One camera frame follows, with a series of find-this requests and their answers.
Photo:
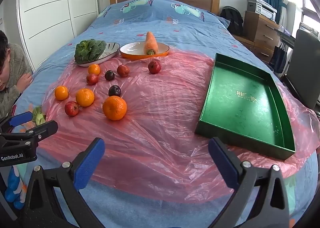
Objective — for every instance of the dark bag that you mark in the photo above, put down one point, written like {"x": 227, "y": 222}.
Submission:
{"x": 278, "y": 58}

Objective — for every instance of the dark plum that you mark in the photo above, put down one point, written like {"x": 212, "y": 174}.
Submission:
{"x": 114, "y": 90}
{"x": 109, "y": 75}

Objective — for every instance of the green tray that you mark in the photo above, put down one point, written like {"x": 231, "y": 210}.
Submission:
{"x": 242, "y": 98}

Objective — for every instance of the large orange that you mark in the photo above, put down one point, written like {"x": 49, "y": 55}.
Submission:
{"x": 114, "y": 108}

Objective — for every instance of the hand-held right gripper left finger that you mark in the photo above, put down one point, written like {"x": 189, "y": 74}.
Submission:
{"x": 91, "y": 163}

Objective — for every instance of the grey desk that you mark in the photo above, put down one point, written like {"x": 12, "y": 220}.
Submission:
{"x": 287, "y": 37}

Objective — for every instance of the small bok choy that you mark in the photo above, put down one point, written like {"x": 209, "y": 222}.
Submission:
{"x": 38, "y": 117}

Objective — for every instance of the orange bowl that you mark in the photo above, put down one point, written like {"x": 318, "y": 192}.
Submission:
{"x": 132, "y": 49}

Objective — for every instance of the white printer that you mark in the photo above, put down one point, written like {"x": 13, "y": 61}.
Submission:
{"x": 260, "y": 6}

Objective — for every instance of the red apple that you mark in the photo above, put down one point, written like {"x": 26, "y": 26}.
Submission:
{"x": 72, "y": 108}
{"x": 92, "y": 79}
{"x": 123, "y": 70}
{"x": 154, "y": 67}

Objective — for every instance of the wooden drawer cabinet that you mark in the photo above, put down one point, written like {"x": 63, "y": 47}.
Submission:
{"x": 262, "y": 33}

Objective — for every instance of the grey chair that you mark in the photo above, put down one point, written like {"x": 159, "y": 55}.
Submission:
{"x": 305, "y": 68}

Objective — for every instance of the black backpack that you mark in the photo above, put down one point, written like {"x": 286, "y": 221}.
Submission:
{"x": 232, "y": 18}

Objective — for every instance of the pink plastic sheet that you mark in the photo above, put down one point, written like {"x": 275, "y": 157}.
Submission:
{"x": 162, "y": 118}

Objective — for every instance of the striped plate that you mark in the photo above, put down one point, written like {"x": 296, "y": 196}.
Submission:
{"x": 110, "y": 49}

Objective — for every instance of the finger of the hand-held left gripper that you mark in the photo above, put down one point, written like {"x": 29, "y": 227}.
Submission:
{"x": 45, "y": 128}
{"x": 21, "y": 118}

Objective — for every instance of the large bok choy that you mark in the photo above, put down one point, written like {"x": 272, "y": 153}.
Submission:
{"x": 88, "y": 49}

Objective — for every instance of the white wardrobe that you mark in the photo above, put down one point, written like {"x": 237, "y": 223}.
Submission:
{"x": 50, "y": 6}

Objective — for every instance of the carrot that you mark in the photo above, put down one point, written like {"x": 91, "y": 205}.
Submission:
{"x": 150, "y": 42}

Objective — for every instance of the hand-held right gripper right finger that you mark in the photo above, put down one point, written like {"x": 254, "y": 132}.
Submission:
{"x": 222, "y": 160}

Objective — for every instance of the window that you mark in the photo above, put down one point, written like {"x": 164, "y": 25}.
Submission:
{"x": 311, "y": 6}

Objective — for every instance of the small orange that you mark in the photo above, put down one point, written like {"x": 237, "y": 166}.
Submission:
{"x": 94, "y": 69}

